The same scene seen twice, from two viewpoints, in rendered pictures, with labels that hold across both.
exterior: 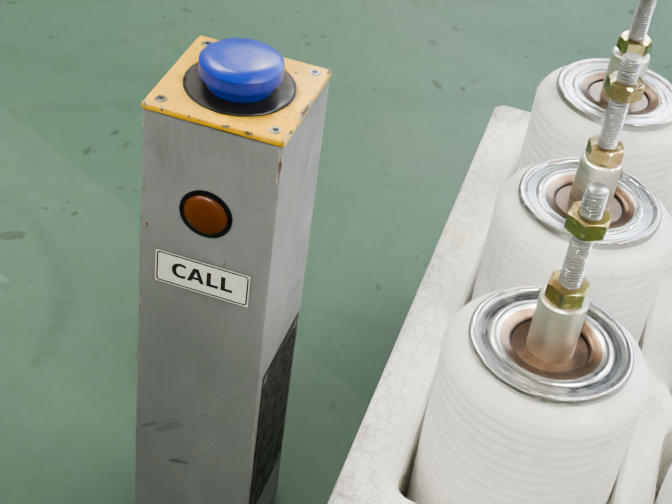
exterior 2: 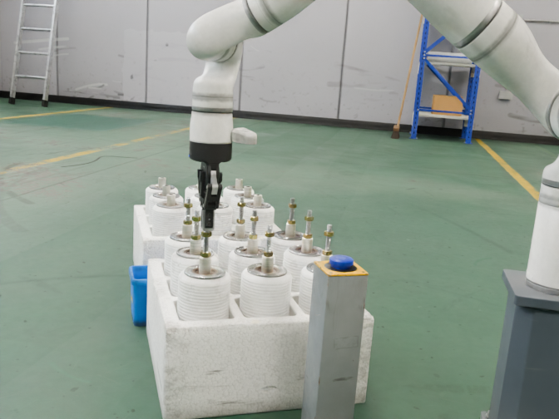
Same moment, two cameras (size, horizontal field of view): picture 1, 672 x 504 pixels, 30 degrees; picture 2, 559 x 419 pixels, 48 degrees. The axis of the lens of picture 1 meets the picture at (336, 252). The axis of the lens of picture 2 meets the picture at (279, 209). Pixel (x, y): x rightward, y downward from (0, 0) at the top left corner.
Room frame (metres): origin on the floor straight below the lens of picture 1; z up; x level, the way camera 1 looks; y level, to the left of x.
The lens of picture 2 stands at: (1.08, 0.85, 0.63)
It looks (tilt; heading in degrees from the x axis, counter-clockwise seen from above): 13 degrees down; 241
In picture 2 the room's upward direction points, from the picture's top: 4 degrees clockwise
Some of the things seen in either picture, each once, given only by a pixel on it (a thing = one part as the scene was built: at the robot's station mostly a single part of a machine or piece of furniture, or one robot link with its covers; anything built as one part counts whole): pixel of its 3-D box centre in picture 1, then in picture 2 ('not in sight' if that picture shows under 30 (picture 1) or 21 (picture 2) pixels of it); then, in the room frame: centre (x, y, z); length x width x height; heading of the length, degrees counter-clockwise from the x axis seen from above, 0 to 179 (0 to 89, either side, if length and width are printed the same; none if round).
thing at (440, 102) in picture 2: not in sight; (447, 105); (-3.74, -4.21, 0.36); 0.31 x 0.25 x 0.20; 140
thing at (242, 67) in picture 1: (240, 75); (341, 263); (0.50, 0.06, 0.32); 0.04 x 0.04 x 0.02
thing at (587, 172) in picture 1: (595, 183); (267, 263); (0.54, -0.13, 0.26); 0.02 x 0.02 x 0.03
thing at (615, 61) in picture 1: (624, 76); (205, 265); (0.66, -0.15, 0.26); 0.02 x 0.02 x 0.03
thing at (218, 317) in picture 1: (220, 332); (332, 356); (0.50, 0.06, 0.16); 0.07 x 0.07 x 0.31; 78
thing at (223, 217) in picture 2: not in sight; (213, 238); (0.42, -0.66, 0.16); 0.10 x 0.10 x 0.18
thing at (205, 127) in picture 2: not in sight; (222, 123); (0.64, -0.15, 0.52); 0.11 x 0.09 x 0.06; 167
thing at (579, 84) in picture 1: (618, 95); (205, 272); (0.66, -0.15, 0.25); 0.08 x 0.08 x 0.01
